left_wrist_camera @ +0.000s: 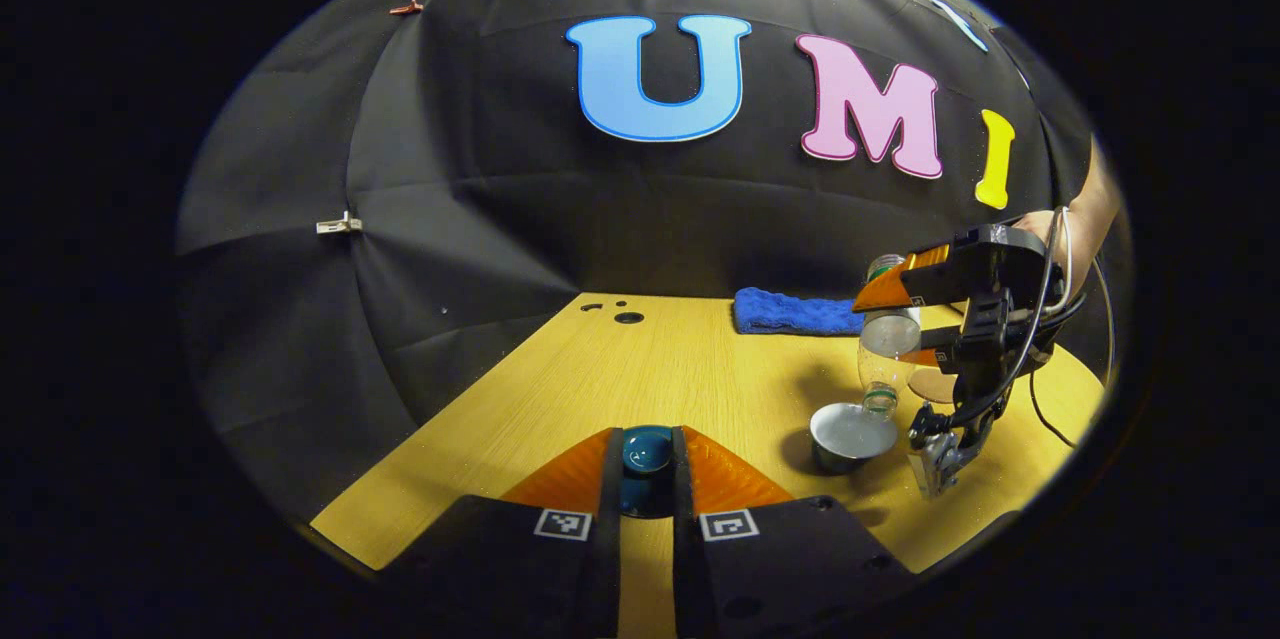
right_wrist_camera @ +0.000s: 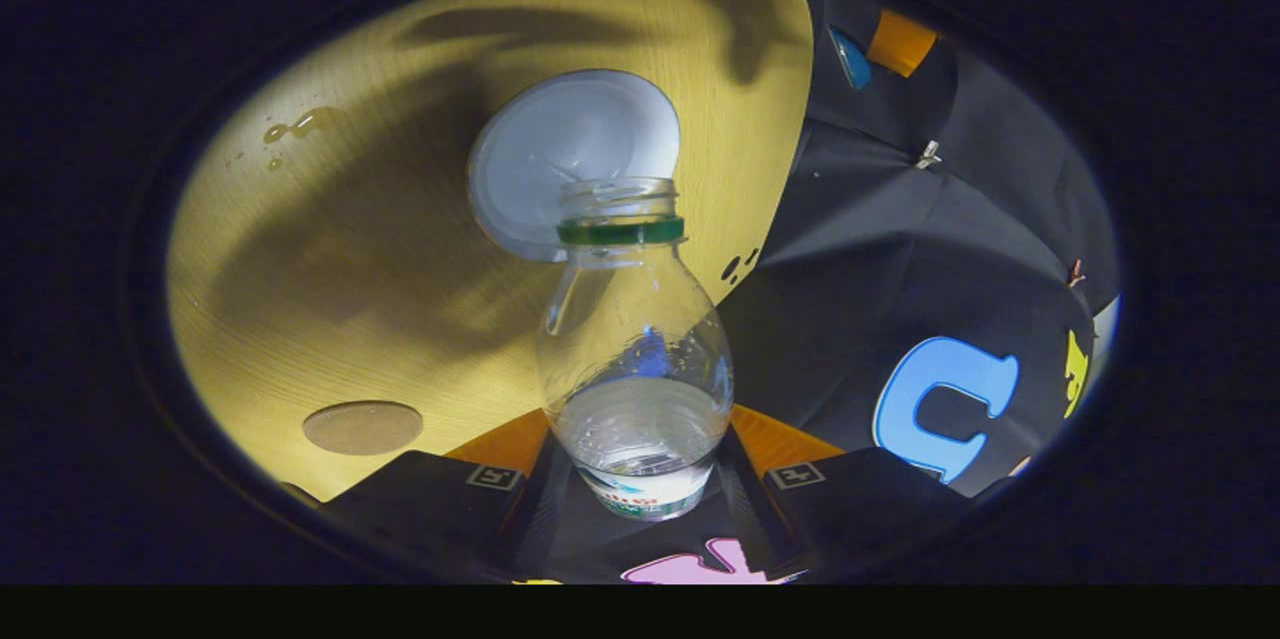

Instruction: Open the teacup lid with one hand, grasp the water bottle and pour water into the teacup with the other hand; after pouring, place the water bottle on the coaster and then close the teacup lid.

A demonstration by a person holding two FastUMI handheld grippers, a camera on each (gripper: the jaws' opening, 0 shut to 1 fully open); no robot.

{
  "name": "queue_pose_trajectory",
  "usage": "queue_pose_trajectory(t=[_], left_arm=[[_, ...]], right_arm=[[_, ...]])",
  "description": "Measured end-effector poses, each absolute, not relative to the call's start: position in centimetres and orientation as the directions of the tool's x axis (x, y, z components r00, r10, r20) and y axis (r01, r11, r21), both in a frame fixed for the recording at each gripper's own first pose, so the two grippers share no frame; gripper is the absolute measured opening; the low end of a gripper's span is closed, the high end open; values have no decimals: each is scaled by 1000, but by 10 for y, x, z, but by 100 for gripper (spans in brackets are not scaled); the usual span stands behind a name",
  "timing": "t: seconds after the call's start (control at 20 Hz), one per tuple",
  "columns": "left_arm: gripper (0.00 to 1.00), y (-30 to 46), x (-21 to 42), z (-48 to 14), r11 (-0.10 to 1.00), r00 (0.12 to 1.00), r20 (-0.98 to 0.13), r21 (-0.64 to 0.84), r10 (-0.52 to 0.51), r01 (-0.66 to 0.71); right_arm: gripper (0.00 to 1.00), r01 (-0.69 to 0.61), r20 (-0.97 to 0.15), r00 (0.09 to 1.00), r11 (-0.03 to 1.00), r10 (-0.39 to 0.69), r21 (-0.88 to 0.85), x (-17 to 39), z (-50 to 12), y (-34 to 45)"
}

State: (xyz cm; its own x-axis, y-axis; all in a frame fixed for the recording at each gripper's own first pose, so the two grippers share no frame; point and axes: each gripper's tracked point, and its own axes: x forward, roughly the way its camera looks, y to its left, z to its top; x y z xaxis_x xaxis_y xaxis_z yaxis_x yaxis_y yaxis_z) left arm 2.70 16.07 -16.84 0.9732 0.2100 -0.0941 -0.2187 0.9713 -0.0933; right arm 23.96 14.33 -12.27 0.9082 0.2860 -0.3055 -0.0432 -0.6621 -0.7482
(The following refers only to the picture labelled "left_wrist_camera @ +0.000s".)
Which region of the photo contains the clear plastic water bottle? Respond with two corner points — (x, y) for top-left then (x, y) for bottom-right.
(858, 255), (923, 418)

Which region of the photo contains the white cable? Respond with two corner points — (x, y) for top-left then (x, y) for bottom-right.
(1040, 207), (1074, 318)

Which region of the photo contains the black backdrop cloth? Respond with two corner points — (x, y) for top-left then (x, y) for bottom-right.
(178, 0), (1101, 520)

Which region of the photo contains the dark teacup white inside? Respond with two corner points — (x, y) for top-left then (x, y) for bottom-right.
(810, 403), (900, 475)

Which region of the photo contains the round brown coaster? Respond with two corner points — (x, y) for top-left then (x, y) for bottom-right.
(905, 367), (963, 406)

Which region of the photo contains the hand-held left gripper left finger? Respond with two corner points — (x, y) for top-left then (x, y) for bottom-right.
(385, 427), (623, 639)

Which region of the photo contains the blue towel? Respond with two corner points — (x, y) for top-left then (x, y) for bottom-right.
(733, 287), (867, 336)

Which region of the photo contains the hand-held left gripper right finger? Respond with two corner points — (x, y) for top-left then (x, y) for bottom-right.
(672, 426), (916, 639)

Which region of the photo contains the black cable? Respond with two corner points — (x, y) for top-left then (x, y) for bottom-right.
(1028, 259), (1117, 450)

